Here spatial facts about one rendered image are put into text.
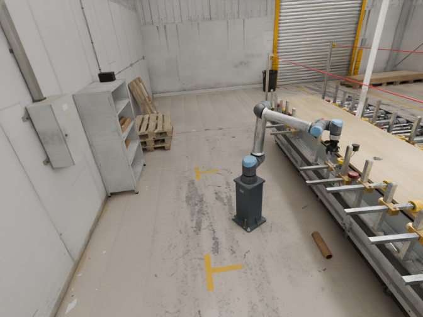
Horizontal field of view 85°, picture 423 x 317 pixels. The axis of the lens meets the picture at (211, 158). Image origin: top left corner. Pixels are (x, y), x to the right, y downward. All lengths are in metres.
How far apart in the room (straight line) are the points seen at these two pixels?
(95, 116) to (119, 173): 0.86
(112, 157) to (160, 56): 6.42
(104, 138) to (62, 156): 0.93
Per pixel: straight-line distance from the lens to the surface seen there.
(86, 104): 3.31
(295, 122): 2.17
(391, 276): 2.64
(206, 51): 9.41
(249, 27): 9.66
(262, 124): 2.45
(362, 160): 2.67
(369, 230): 2.20
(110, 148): 3.44
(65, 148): 2.54
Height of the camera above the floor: 2.09
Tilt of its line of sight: 29 degrees down
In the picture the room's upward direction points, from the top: 5 degrees counter-clockwise
